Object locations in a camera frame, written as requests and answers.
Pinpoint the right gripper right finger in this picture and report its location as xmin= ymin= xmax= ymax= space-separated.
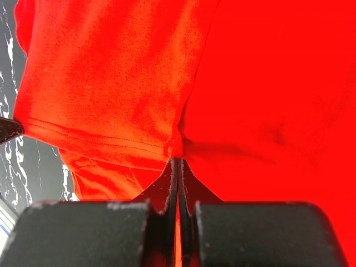
xmin=177 ymin=160 xmax=348 ymax=266

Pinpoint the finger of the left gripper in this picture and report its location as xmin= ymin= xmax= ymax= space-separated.
xmin=0 ymin=117 xmax=24 ymax=144

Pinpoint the red t shirt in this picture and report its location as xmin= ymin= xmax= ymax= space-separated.
xmin=14 ymin=1 xmax=355 ymax=266

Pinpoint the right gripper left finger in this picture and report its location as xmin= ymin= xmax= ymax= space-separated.
xmin=1 ymin=159 xmax=178 ymax=266

